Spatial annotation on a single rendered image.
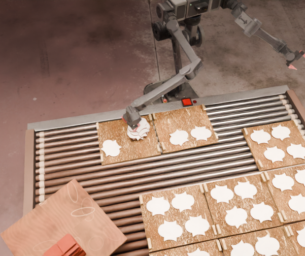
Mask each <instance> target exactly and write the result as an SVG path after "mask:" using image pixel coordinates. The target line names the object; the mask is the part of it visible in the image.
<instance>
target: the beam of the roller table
mask: <svg viewBox="0 0 305 256"><path fill-rule="evenodd" d="M287 90H290V89H289V88H288V86H287V85H281V86H275V87H268V88H261V89H254V90H247V91H241V92H234V93H227V94H221V95H214V96H209V97H203V98H196V99H191V100H192V103H193V101H194V100H196V101H197V103H193V106H198V105H201V104H204V106H205V107H208V106H214V105H221V104H228V103H234V102H241V101H247V100H254V99H260V98H267V97H274V96H278V95H284V94H285V92H286V91H287ZM190 107H192V106H190ZM182 108H187V107H183V105H182V102H181V101H176V102H169V103H162V104H155V105H149V106H147V108H146V109H144V110H142V111H140V112H139V113H140V116H146V115H149V114H152V113H160V112H165V111H171V110H177V109H182ZM125 113H126V109H122V110H115V111H108V112H101V113H94V114H88V115H81V116H74V117H67V118H61V119H54V120H47V121H40V122H34V123H28V124H27V130H31V129H34V130H35V132H36V133H39V132H43V131H44V132H46V131H52V130H59V129H65V128H70V127H77V126H83V125H90V124H96V123H97V122H98V123H102V122H109V121H115V120H121V119H122V118H121V116H122V115H123V114H125Z"/></svg>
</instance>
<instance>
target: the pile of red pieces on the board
mask: <svg viewBox="0 0 305 256"><path fill-rule="evenodd" d="M85 255H86V252H85V251H84V250H83V248H82V247H81V246H80V245H79V243H78V242H77V241H76V240H75V239H74V237H73V236H72V235H71V234H68V233H67V234H66V235H65V236H64V237H62V238H61V239H60V240H59V241H58V242H57V244H54V245H53V246H52V247H50V248H49V249H48V250H47V251H46V252H45V253H44V254H43V255H42V256H85Z"/></svg>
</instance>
